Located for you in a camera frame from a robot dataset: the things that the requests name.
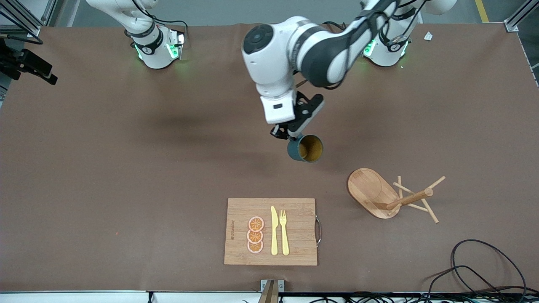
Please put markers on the metal bracket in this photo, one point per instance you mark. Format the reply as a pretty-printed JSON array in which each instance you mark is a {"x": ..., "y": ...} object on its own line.
[{"x": 271, "y": 290}]

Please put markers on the small white paper scrap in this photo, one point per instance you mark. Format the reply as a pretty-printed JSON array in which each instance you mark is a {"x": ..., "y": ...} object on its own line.
[{"x": 428, "y": 36}]

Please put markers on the orange slice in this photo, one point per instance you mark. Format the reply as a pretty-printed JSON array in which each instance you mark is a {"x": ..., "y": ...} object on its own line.
[{"x": 256, "y": 224}]

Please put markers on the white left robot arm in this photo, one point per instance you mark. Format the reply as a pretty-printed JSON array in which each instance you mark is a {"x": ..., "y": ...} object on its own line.
[{"x": 273, "y": 54}]

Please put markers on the wooden mug rack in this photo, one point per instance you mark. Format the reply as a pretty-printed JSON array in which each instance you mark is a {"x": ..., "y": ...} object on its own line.
[{"x": 370, "y": 189}]

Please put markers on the yellow plastic knife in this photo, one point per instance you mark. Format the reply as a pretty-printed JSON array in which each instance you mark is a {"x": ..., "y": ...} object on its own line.
[{"x": 274, "y": 235}]

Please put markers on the brown table cover mat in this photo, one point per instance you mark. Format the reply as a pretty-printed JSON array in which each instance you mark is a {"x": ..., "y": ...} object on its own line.
[{"x": 126, "y": 168}]

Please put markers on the dark green mug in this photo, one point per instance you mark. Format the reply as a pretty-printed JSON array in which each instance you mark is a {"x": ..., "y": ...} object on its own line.
[{"x": 294, "y": 152}]

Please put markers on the yellow plastic fork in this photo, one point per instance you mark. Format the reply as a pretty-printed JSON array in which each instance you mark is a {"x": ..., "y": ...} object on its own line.
[{"x": 285, "y": 240}]

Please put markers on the wooden cutting board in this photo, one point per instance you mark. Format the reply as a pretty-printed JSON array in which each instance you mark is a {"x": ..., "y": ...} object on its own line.
[{"x": 294, "y": 210}]

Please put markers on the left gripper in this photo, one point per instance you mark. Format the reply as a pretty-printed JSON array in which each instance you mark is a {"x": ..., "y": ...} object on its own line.
[{"x": 279, "y": 131}]

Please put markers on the aluminium frame profile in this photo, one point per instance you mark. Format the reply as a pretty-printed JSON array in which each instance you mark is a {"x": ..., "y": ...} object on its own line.
[
  {"x": 33, "y": 31},
  {"x": 511, "y": 26}
]

